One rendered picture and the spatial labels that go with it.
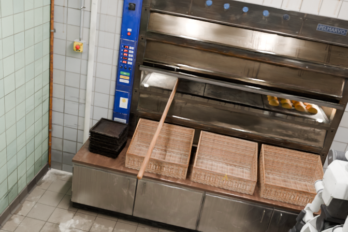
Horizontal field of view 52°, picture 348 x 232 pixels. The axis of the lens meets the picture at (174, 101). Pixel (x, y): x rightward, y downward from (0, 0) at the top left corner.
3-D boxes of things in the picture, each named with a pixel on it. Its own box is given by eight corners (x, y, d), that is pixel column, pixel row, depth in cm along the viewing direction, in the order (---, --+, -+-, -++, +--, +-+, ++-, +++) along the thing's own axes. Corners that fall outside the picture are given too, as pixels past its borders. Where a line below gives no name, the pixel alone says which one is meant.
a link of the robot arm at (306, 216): (307, 221, 269) (315, 211, 264) (310, 232, 259) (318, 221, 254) (293, 216, 269) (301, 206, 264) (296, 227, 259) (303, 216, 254)
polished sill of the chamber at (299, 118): (141, 87, 347) (141, 83, 346) (328, 125, 334) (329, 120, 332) (139, 89, 342) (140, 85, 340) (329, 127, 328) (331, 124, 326)
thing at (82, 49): (75, 49, 336) (76, 38, 332) (86, 51, 335) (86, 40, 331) (72, 51, 330) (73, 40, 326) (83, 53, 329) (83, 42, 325)
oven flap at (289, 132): (137, 110, 350) (141, 90, 349) (321, 148, 336) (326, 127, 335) (136, 110, 345) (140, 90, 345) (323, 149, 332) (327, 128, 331)
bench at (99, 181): (90, 177, 391) (93, 131, 368) (313, 227, 372) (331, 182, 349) (68, 211, 339) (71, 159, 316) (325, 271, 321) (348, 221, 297)
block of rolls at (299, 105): (263, 84, 399) (264, 80, 397) (306, 92, 396) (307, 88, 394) (268, 105, 344) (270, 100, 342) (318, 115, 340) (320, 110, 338)
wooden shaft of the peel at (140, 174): (141, 180, 208) (141, 176, 207) (135, 179, 208) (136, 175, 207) (179, 82, 364) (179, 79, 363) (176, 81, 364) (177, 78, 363)
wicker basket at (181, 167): (136, 141, 362) (139, 117, 351) (190, 152, 358) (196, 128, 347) (123, 168, 317) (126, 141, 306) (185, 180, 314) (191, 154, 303)
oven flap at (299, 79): (143, 59, 329) (147, 38, 328) (340, 97, 316) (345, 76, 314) (142, 59, 325) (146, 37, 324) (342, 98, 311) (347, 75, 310)
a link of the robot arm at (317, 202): (318, 204, 261) (332, 184, 253) (321, 213, 252) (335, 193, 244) (305, 199, 261) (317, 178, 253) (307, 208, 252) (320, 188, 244)
